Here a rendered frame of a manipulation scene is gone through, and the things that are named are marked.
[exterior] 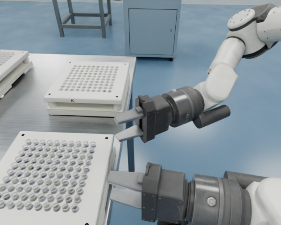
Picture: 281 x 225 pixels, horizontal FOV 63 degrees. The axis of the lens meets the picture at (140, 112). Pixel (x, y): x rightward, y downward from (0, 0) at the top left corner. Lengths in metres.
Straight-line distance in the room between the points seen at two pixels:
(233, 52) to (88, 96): 0.44
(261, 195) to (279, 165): 1.56
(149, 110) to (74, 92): 0.34
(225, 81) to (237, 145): 1.37
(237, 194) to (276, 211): 0.05
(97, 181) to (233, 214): 0.26
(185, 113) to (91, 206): 0.28
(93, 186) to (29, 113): 0.42
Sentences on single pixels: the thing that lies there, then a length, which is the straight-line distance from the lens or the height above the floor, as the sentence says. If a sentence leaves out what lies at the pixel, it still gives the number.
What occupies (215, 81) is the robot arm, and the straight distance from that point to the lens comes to 0.58.
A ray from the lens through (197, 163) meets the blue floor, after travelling 1.73.
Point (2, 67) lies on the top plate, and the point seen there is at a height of 0.92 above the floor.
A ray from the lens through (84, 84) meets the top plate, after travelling 0.79.
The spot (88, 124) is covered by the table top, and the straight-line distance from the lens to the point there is 0.73.
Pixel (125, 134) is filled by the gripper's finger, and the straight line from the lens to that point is 0.53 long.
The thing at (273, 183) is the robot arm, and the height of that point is 1.03.
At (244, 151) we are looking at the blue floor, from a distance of 1.92.
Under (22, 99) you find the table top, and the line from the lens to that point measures 0.91.
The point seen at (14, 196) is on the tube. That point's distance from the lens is 0.54.
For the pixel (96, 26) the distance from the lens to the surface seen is 3.62.
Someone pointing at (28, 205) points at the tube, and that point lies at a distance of 0.51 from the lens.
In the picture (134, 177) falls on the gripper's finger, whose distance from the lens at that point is 0.39.
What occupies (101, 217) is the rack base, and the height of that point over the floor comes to 0.87.
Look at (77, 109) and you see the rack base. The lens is 0.75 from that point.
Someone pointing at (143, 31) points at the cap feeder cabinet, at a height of 0.37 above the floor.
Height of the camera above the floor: 1.33
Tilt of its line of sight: 40 degrees down
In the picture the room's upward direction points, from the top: straight up
